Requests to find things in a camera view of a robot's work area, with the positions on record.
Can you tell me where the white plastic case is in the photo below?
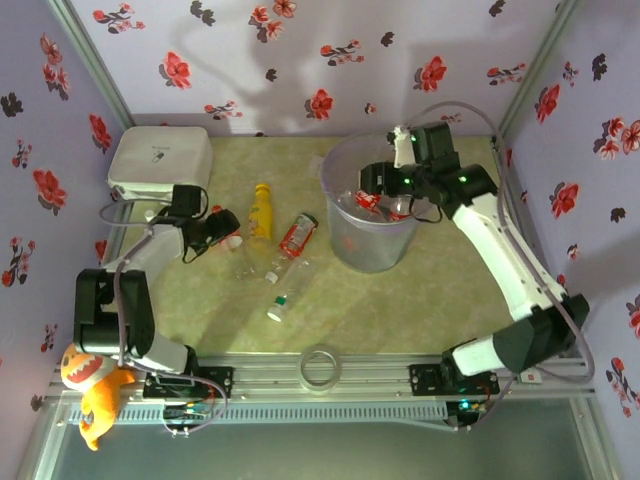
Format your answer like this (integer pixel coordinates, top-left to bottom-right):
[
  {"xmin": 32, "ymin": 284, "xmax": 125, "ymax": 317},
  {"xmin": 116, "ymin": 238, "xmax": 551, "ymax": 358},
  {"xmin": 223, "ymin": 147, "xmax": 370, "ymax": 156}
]
[{"xmin": 107, "ymin": 125, "xmax": 214, "ymax": 204}]

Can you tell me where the clear tape roll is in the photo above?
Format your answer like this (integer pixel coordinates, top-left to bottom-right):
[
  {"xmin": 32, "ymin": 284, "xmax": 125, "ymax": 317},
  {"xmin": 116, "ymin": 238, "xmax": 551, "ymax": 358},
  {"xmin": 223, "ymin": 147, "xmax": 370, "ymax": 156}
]
[{"xmin": 298, "ymin": 343, "xmax": 343, "ymax": 392}]

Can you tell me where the aluminium frame post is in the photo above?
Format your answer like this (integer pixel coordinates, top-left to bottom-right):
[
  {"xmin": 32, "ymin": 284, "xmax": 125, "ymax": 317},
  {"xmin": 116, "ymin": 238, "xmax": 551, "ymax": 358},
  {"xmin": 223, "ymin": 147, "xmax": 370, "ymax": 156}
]
[
  {"xmin": 491, "ymin": 0, "xmax": 587, "ymax": 144},
  {"xmin": 45, "ymin": 0, "xmax": 135, "ymax": 130}
]

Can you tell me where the crushed bottle red label white cap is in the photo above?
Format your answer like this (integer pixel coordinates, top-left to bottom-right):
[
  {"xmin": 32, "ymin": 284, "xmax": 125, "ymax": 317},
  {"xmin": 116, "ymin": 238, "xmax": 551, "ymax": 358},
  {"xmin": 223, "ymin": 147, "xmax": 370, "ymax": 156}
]
[{"xmin": 264, "ymin": 212, "xmax": 320, "ymax": 284}]

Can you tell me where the translucent grey plastic bin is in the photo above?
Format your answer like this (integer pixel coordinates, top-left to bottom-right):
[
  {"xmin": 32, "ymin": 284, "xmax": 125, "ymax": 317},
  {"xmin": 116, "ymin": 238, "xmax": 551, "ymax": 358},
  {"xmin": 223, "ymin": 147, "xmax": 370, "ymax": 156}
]
[{"xmin": 321, "ymin": 130, "xmax": 426, "ymax": 274}]

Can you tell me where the yellow plastic bottle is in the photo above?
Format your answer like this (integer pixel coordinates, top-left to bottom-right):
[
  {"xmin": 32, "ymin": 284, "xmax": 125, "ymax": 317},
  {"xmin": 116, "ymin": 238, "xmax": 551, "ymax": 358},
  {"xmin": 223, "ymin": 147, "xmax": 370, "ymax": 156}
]
[{"xmin": 247, "ymin": 183, "xmax": 275, "ymax": 251}]

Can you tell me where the black controller box green light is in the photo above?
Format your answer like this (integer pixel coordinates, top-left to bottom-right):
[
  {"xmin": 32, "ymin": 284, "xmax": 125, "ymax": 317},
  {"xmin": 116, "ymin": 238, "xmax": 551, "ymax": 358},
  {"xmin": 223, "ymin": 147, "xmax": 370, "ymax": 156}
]
[{"xmin": 446, "ymin": 398, "xmax": 489, "ymax": 431}]

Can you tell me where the grey left arm cable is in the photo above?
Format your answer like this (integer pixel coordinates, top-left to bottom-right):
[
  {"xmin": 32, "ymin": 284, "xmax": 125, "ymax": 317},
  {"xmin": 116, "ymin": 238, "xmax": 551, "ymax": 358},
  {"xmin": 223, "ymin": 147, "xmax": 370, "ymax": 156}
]
[{"xmin": 98, "ymin": 187, "xmax": 229, "ymax": 439}]

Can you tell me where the orange plush toy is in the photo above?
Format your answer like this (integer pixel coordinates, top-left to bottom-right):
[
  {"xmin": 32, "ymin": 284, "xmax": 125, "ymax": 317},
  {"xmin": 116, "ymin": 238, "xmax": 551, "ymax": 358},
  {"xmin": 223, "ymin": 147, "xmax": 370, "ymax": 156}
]
[{"xmin": 59, "ymin": 344, "xmax": 137, "ymax": 452}]

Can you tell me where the small circuit board with wires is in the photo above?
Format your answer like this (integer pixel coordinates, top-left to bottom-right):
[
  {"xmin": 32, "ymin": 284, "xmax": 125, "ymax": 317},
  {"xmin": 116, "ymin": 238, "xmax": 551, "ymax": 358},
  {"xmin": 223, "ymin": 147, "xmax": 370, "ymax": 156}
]
[{"xmin": 162, "ymin": 399, "xmax": 221, "ymax": 424}]

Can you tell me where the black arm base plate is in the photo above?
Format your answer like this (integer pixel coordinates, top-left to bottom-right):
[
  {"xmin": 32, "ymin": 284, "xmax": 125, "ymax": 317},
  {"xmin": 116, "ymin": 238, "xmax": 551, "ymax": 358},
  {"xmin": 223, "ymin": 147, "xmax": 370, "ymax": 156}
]
[
  {"xmin": 142, "ymin": 366, "xmax": 235, "ymax": 400},
  {"xmin": 408, "ymin": 363, "xmax": 501, "ymax": 396}
]

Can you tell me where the white slotted cable duct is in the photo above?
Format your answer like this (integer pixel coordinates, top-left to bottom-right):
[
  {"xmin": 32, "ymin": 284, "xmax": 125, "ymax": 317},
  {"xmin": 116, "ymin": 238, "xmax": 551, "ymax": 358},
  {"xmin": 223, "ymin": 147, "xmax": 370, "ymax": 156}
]
[{"xmin": 67, "ymin": 402, "xmax": 450, "ymax": 427}]

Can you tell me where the clear bottle green ring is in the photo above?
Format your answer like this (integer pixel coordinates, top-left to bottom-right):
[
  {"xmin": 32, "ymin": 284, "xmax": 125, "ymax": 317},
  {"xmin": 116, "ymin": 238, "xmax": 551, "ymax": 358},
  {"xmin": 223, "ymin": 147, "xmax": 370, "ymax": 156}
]
[{"xmin": 266, "ymin": 258, "xmax": 319, "ymax": 322}]

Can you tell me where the grey right arm cable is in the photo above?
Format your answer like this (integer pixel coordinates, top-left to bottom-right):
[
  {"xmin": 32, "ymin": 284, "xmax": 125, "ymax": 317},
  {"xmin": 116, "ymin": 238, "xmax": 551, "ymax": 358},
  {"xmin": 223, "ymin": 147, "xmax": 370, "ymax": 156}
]
[{"xmin": 402, "ymin": 101, "xmax": 596, "ymax": 431}]

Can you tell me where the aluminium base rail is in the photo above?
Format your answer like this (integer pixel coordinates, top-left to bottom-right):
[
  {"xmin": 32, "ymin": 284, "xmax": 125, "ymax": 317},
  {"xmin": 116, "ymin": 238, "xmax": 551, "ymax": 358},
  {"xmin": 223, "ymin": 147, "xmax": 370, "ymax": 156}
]
[{"xmin": 48, "ymin": 352, "xmax": 597, "ymax": 401}]

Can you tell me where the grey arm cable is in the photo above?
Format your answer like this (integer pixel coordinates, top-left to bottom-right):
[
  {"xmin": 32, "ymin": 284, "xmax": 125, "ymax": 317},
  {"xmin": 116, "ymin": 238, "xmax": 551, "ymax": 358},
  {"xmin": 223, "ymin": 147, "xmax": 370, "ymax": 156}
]
[
  {"xmin": 402, "ymin": 101, "xmax": 596, "ymax": 431},
  {"xmin": 98, "ymin": 187, "xmax": 229, "ymax": 439}
]

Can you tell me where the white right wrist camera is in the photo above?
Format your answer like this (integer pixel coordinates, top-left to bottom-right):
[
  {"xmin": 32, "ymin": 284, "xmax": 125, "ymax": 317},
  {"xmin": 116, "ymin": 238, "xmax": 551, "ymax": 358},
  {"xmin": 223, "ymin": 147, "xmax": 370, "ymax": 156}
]
[{"xmin": 387, "ymin": 125, "xmax": 417, "ymax": 170}]

